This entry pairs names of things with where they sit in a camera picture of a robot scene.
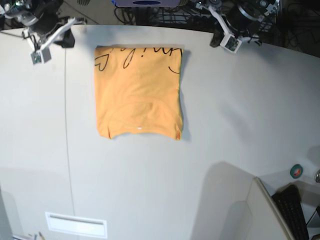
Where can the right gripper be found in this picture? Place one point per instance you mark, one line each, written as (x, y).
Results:
(44, 21)

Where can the black keyboard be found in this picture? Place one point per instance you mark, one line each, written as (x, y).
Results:
(288, 202)

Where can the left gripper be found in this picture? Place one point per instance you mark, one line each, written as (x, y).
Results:
(242, 18)

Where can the green tape roll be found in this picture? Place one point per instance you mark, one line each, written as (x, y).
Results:
(296, 171)

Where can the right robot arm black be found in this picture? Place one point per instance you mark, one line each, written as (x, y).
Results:
(18, 9)

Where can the blue box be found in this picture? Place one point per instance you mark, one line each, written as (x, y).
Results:
(146, 3)

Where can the orange t-shirt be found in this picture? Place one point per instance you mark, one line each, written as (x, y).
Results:
(137, 91)

